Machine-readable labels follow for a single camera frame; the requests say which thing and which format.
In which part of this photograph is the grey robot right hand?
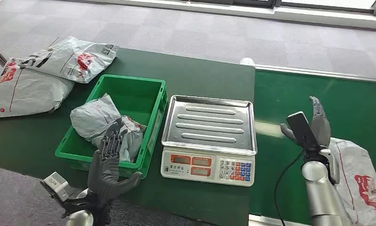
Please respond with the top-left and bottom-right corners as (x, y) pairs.
(280, 96), (331, 150)

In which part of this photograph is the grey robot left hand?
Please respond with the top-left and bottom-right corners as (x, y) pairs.
(88, 117), (144, 207)

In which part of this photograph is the grey courier bag red print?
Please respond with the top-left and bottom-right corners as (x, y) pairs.
(327, 137), (376, 226)

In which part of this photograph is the green conveyor belt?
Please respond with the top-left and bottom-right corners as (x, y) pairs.
(248, 67), (376, 226)

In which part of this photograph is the crumpled grey courier bag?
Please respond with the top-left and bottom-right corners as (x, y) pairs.
(70, 93), (147, 163)

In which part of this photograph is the green plastic bin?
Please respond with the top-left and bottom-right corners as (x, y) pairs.
(54, 73), (169, 180)

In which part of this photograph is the electronic scale with steel tray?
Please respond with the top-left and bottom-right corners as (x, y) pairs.
(160, 95), (258, 187)

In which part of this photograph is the large white courier bag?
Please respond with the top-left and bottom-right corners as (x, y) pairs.
(0, 57), (75, 120)

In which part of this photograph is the white courier bag black print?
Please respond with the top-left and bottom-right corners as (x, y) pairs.
(18, 36), (120, 84)

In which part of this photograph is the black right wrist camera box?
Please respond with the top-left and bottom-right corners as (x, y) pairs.
(286, 111), (320, 148)

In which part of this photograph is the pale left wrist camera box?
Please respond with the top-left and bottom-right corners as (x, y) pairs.
(40, 171), (72, 203)

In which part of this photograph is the silver conveyor side rail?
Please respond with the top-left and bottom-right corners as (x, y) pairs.
(254, 64), (376, 84)

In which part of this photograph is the black cable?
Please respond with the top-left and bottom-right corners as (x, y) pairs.
(274, 149), (304, 226)

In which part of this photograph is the dark window frame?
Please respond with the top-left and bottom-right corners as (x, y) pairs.
(187, 0), (376, 17)

